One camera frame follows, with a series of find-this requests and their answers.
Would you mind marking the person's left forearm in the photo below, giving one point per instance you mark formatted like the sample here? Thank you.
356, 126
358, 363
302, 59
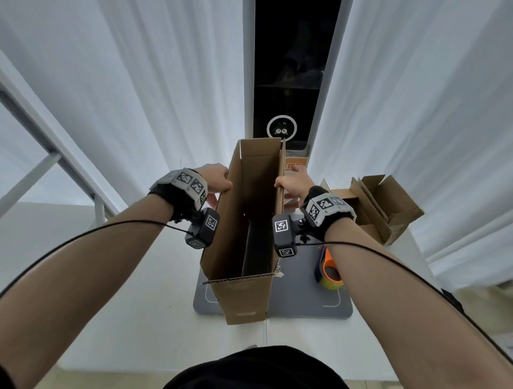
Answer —
80, 280

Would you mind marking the large cardboard box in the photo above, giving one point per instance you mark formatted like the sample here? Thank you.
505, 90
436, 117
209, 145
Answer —
240, 300

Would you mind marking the torn white label scrap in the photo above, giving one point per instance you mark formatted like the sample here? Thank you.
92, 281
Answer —
278, 273

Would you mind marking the person's right forearm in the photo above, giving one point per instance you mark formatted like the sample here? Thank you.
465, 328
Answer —
413, 320

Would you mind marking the person's right hand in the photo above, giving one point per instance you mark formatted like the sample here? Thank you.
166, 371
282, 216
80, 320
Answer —
298, 182

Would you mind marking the person's left hand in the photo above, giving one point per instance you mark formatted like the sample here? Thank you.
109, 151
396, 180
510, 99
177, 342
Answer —
216, 178

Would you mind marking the black shirt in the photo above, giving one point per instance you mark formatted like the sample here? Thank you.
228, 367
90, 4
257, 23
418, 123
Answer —
256, 368

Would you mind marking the white metal frame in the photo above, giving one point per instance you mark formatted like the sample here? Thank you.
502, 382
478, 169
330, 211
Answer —
40, 132

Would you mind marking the red print cardboard box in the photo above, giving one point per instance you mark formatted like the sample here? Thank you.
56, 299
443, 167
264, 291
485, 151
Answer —
400, 208

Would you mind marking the grey scanning mat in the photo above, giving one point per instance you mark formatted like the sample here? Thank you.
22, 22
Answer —
288, 60

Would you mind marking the cardboard box black print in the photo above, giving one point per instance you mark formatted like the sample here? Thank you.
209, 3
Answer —
368, 216

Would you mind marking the blue orange tape dispenser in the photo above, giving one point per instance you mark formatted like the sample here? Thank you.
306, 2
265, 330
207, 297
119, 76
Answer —
328, 260
330, 285

